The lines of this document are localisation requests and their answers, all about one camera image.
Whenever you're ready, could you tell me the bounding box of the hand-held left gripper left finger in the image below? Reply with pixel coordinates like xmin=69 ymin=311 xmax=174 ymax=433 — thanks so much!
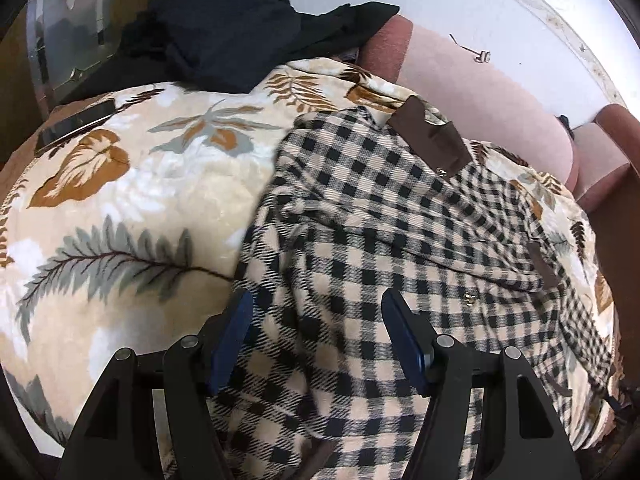
xmin=55 ymin=289 xmax=256 ymax=480

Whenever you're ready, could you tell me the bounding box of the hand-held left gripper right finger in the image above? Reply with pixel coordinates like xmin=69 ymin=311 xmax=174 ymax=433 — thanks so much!
xmin=381 ymin=287 xmax=583 ymax=480

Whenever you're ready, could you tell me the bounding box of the beige black checked coat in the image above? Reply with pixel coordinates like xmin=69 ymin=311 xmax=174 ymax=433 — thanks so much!
xmin=165 ymin=92 xmax=626 ymax=480

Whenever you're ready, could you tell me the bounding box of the leaf print fleece blanket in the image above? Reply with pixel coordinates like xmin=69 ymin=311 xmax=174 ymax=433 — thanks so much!
xmin=0 ymin=57 xmax=626 ymax=461

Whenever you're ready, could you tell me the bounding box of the pink sofa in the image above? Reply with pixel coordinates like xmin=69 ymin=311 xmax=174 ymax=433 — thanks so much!
xmin=360 ymin=15 xmax=640 ymax=271

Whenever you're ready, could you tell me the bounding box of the black smartphone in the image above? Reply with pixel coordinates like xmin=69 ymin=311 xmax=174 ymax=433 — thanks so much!
xmin=34 ymin=99 xmax=117 ymax=157

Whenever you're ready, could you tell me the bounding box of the metal hair pin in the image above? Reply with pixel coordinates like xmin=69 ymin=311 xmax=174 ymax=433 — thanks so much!
xmin=449 ymin=34 xmax=492 ymax=64

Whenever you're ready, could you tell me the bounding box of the black cloth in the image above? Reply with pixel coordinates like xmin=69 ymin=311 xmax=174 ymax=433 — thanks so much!
xmin=75 ymin=0 xmax=401 ymax=108

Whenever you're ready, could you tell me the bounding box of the glass cabinet door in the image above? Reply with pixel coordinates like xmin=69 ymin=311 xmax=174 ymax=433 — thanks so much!
xmin=25 ymin=0 xmax=166 ymax=111

